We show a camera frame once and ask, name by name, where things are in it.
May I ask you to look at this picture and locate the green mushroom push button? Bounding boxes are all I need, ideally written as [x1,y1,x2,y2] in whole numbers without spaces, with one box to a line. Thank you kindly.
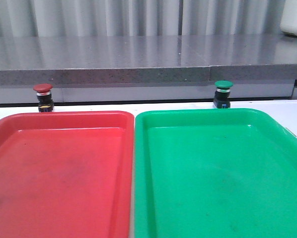
[213,80,233,109]

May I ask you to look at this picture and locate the red mushroom push button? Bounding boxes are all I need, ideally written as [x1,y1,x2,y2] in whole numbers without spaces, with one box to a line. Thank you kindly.
[33,83,54,113]

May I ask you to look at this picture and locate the green plastic tray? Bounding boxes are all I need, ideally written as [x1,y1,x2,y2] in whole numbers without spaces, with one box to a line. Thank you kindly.
[135,109,297,238]

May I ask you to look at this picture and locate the grey stone counter bench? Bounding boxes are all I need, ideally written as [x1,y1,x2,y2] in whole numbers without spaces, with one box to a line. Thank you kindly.
[0,34,297,104]

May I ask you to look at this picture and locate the red plastic tray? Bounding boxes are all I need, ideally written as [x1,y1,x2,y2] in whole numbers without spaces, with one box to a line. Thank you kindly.
[0,111,134,238]

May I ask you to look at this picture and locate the white container on counter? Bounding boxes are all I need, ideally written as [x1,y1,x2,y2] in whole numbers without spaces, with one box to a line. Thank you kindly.
[280,0,297,36]

